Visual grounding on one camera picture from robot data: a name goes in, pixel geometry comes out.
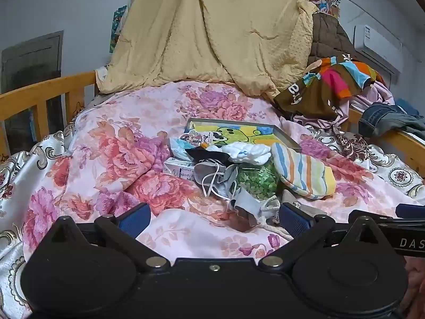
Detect brown colourful printed cloth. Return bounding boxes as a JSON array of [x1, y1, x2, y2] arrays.
[[273, 53, 386, 120]]

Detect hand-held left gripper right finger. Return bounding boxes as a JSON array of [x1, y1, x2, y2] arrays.
[[259, 203, 386, 271]]

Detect wooden bed frame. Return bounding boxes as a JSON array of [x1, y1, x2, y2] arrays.
[[0, 71, 425, 173]]

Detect white fluffy cloth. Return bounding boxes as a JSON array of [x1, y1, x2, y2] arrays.
[[206, 141, 272, 166]]

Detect striped pastel sock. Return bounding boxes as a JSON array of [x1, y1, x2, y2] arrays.
[[270, 142, 337, 200]]

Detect white milk carton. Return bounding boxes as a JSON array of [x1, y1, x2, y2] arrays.
[[163, 158, 200, 182]]

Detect grey cloth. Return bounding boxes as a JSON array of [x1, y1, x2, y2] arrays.
[[282, 189, 319, 218]]

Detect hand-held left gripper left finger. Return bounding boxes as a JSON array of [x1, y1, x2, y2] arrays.
[[43, 203, 168, 271]]

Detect brown quilted jacket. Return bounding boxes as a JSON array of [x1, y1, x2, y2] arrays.
[[307, 12, 357, 67]]

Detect blue cloth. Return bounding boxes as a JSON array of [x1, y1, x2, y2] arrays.
[[395, 98, 420, 117]]

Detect white air conditioner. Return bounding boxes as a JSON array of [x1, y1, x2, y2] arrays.
[[352, 24, 404, 74]]

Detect black cloth with white trim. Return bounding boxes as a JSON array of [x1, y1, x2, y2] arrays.
[[185, 148, 238, 167]]

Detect grey drawstring bag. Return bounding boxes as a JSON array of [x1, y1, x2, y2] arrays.
[[227, 188, 294, 240]]

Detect pale pink garment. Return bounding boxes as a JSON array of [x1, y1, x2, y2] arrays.
[[292, 81, 396, 133]]

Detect grey door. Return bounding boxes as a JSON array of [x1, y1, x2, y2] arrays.
[[0, 31, 64, 155]]

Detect green patterned pouch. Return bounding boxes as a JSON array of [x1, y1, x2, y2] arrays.
[[235, 163, 281, 203]]

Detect blue green wall poster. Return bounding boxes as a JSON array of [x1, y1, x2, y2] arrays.
[[109, 5, 128, 54]]

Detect denim jeans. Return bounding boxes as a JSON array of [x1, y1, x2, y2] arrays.
[[358, 104, 425, 140]]

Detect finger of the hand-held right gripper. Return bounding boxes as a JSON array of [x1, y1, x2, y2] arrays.
[[395, 204, 425, 219], [348, 209, 399, 228]]

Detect grey shallow box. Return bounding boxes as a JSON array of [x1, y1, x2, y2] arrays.
[[184, 118, 301, 151]]

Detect cartoon sticker card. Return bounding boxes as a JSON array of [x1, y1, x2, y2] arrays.
[[179, 132, 216, 148]]

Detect person's right hand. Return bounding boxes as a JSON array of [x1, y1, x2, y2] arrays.
[[403, 255, 425, 319]]

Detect blue white mask packet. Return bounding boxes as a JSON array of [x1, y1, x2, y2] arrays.
[[169, 138, 196, 162]]

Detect yellow quilt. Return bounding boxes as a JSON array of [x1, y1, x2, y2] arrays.
[[96, 0, 317, 99]]

